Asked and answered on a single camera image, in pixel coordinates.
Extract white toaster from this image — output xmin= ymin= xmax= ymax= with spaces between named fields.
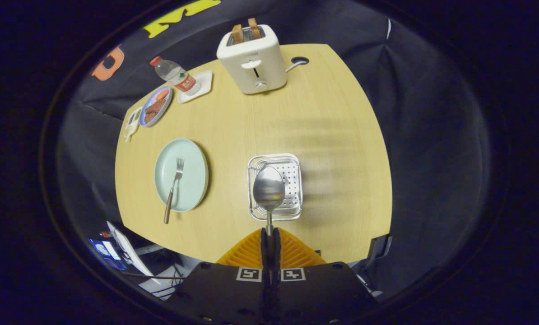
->
xmin=216 ymin=25 xmax=288 ymax=95

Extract white toaster cable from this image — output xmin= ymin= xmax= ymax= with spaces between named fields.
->
xmin=286 ymin=57 xmax=310 ymax=73

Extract black bracket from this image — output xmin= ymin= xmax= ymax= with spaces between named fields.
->
xmin=369 ymin=235 xmax=393 ymax=271

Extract white square coaster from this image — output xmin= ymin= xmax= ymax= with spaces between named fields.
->
xmin=178 ymin=70 xmax=213 ymax=103

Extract light green plate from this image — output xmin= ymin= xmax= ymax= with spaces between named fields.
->
xmin=154 ymin=138 xmax=209 ymax=213

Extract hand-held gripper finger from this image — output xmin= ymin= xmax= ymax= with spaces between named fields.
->
xmin=168 ymin=228 xmax=271 ymax=325
xmin=270 ymin=228 xmax=378 ymax=325

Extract white board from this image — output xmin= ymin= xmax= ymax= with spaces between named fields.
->
xmin=106 ymin=221 xmax=155 ymax=277

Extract metal mesh basket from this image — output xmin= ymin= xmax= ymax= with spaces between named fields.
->
xmin=247 ymin=153 xmax=303 ymax=222

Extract white divided sauce dish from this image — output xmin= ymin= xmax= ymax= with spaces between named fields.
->
xmin=124 ymin=107 xmax=142 ymax=143

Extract clear water bottle red cap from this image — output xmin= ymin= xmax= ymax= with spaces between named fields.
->
xmin=150 ymin=56 xmax=201 ymax=95

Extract metal spoon wooden handle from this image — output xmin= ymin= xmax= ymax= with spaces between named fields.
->
xmin=252 ymin=166 xmax=286 ymax=235

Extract blue lit screen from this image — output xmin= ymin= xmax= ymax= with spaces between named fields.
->
xmin=89 ymin=238 xmax=126 ymax=270

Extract blue plate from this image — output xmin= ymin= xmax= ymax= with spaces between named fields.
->
xmin=139 ymin=86 xmax=173 ymax=127

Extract metal fork wooden handle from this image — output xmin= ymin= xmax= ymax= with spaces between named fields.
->
xmin=163 ymin=158 xmax=185 ymax=224

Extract brown meat pieces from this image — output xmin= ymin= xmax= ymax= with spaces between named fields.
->
xmin=145 ymin=99 xmax=167 ymax=123

